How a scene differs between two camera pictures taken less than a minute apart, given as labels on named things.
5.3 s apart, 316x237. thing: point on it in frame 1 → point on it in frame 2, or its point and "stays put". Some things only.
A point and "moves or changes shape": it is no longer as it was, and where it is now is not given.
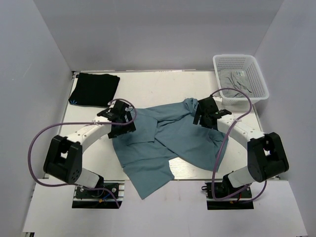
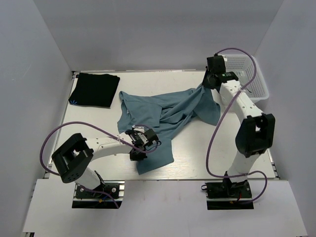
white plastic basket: x=241 y=71 stays put
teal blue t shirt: x=163 y=133 moves or changes shape
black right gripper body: x=201 y=119 → x=207 y=80
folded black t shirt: x=94 y=89 stays put
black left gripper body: x=122 y=131 → x=137 y=154
